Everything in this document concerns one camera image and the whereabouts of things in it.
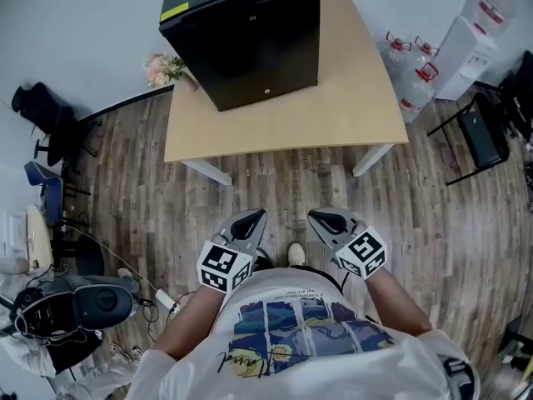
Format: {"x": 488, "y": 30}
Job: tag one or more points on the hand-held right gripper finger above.
{"x": 329, "y": 242}
{"x": 347, "y": 219}

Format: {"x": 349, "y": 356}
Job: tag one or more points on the white power strip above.
{"x": 164, "y": 298}

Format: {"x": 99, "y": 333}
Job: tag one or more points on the person's left forearm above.
{"x": 191, "y": 323}

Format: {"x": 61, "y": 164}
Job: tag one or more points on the black office chair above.
{"x": 41, "y": 106}
{"x": 520, "y": 98}

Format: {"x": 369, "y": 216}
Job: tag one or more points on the person's right white shoe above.
{"x": 296, "y": 254}

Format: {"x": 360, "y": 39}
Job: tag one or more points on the clear water jug red cap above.
{"x": 393, "y": 56}
{"x": 425, "y": 48}
{"x": 416, "y": 94}

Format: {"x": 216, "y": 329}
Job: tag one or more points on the white water dispenser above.
{"x": 462, "y": 61}

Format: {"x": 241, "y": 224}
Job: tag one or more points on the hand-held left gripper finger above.
{"x": 257, "y": 240}
{"x": 225, "y": 227}

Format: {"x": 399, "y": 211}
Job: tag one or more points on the blue chair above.
{"x": 52, "y": 190}

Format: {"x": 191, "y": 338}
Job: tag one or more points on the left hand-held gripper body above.
{"x": 225, "y": 267}

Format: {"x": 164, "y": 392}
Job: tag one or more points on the light wooden table white legs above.
{"x": 291, "y": 127}

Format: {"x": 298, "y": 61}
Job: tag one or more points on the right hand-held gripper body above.
{"x": 362, "y": 252}

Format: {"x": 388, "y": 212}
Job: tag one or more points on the white printed t-shirt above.
{"x": 333, "y": 373}

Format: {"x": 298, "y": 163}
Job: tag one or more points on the large water bottle red label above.
{"x": 493, "y": 6}

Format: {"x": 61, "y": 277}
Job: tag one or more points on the black folding chair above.
{"x": 483, "y": 140}

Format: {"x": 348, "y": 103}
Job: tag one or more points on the pink flower bouquet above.
{"x": 160, "y": 67}

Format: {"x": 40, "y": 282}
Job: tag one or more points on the beige wooden side table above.
{"x": 39, "y": 236}

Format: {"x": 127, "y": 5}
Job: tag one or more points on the person's right forearm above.
{"x": 395, "y": 302}

